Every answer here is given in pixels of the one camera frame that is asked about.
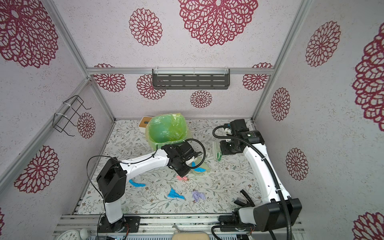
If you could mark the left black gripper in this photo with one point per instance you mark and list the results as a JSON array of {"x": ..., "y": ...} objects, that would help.
[{"x": 183, "y": 173}]

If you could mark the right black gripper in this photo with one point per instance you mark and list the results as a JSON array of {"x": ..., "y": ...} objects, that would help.
[{"x": 224, "y": 150}]

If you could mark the light green hand brush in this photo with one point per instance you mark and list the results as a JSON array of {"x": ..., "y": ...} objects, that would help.
[{"x": 217, "y": 152}]

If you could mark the blue green paper scrap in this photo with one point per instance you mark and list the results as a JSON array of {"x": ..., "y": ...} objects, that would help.
[{"x": 197, "y": 170}]

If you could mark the light green dustpan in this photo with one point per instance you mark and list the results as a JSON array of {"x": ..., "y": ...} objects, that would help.
[{"x": 205, "y": 166}]

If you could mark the green bin with bag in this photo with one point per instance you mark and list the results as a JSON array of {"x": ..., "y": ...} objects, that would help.
[{"x": 167, "y": 129}]

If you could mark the purple paper scrap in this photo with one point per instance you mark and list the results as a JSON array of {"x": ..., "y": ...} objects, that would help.
[{"x": 197, "y": 196}]

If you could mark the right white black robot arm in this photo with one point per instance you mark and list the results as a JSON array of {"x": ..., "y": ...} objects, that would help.
[{"x": 278, "y": 209}]

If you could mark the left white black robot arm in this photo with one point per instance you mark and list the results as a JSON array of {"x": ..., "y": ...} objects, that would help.
[{"x": 115, "y": 174}]

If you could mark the pink paper scrap centre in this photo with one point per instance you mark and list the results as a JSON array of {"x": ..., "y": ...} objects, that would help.
[{"x": 182, "y": 178}]

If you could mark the blue paper scrap centre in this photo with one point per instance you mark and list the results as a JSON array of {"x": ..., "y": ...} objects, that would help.
[{"x": 174, "y": 195}]

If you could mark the white wooden-top tissue box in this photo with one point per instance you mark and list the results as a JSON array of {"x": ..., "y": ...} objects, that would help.
[{"x": 143, "y": 123}]

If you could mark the blue paper scrap left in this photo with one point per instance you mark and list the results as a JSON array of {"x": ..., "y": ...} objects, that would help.
[{"x": 136, "y": 185}]

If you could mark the black stapler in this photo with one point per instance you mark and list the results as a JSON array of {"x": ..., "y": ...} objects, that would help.
[{"x": 244, "y": 199}]

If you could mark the beige object at bottom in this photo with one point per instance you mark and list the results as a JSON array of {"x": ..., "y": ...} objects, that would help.
[{"x": 185, "y": 235}]

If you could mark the white round gauge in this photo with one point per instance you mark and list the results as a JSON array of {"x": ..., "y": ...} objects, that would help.
[{"x": 69, "y": 235}]

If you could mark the dark grey wall shelf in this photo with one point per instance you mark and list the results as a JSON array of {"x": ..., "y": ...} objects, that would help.
[{"x": 191, "y": 79}]

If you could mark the black wire wall rack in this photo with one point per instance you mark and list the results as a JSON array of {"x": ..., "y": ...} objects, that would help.
[{"x": 72, "y": 109}]

